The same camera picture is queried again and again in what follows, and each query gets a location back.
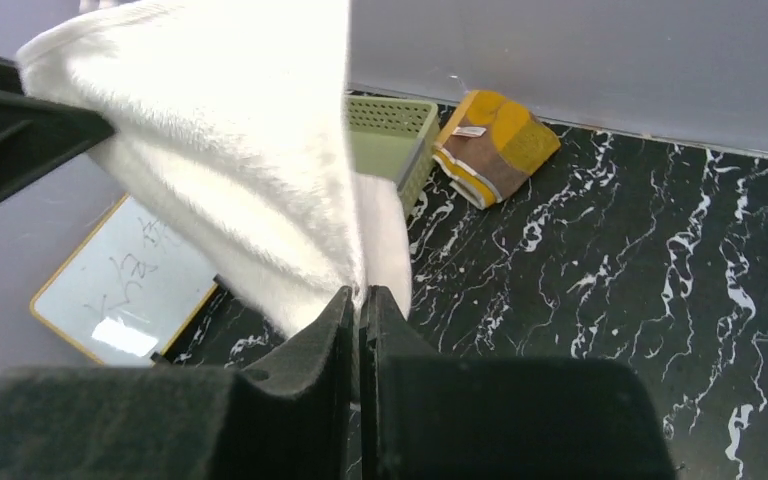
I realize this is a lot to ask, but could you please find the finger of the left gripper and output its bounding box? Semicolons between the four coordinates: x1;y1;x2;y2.
0;57;115;203

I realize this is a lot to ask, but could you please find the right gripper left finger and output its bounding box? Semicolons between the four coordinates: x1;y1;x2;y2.
0;288;354;479

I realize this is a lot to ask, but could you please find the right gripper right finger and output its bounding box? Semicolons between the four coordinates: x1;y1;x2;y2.
359;286;677;479

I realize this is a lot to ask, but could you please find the white towel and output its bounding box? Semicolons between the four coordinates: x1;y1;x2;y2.
16;1;412;337

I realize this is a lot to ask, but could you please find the green plastic basket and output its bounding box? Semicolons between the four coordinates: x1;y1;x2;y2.
346;95;440;216

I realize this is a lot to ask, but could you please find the yellow brown folded cloth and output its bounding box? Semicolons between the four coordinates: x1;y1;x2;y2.
433;90;561;210

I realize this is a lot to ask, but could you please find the whiteboard with yellow frame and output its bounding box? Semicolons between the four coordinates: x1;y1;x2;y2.
29;196;216;367

